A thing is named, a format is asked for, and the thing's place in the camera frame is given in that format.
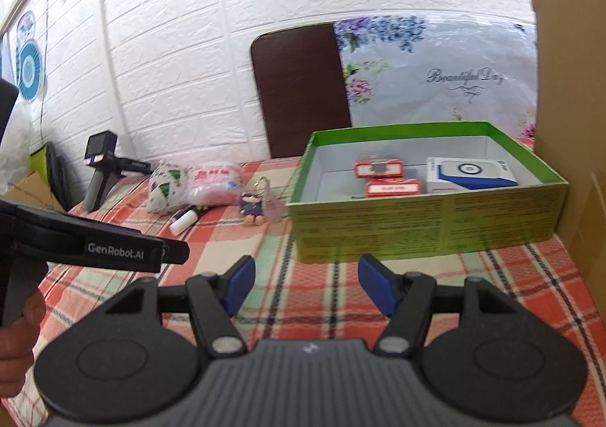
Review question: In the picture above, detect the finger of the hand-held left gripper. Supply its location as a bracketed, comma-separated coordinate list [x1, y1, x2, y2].
[162, 242, 191, 265]

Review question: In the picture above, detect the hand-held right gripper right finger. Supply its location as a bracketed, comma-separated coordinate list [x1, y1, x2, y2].
[358, 255, 519, 357]

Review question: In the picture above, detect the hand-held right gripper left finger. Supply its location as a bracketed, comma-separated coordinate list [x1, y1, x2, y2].
[104, 255, 256, 358]

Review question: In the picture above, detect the white marker pen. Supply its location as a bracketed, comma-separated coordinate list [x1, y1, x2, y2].
[170, 204, 209, 235]

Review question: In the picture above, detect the printed drawstring pouch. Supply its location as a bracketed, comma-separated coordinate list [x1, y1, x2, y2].
[147, 159, 190, 215]

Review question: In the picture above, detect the colourful red card packet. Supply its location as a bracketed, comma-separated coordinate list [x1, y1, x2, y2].
[239, 176, 288, 226]

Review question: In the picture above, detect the pink tissue packet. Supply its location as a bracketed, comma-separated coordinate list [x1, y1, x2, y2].
[186, 162, 243, 206]

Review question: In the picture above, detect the green cardboard box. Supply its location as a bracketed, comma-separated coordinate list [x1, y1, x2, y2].
[286, 121, 569, 264]

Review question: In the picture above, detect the person's left hand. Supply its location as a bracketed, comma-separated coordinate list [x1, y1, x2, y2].
[0, 295, 47, 402]

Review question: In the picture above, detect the small cardboard box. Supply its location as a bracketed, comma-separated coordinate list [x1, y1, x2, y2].
[9, 169, 67, 216]

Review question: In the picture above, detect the plaid tablecloth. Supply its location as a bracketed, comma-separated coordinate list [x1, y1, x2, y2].
[0, 157, 606, 427]

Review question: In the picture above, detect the black bag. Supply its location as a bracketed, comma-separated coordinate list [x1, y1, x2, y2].
[45, 143, 72, 212]

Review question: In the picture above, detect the idle black gripper device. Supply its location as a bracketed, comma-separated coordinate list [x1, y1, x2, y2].
[84, 131, 155, 212]

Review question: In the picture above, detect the small red white box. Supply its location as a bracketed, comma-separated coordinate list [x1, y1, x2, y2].
[364, 178, 423, 198]
[354, 157, 405, 179]

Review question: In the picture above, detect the dark brown board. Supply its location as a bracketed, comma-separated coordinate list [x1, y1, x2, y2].
[250, 22, 353, 159]

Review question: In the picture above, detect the floral printed cloth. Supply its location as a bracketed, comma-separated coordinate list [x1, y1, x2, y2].
[334, 15, 540, 141]

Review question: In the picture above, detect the brown cardboard flap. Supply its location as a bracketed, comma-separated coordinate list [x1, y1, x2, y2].
[526, 0, 606, 267]

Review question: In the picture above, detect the blue round wall sticker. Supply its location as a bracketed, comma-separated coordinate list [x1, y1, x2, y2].
[14, 11, 47, 102]

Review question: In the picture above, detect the thin wall cable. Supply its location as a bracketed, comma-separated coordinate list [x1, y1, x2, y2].
[40, 0, 54, 144]

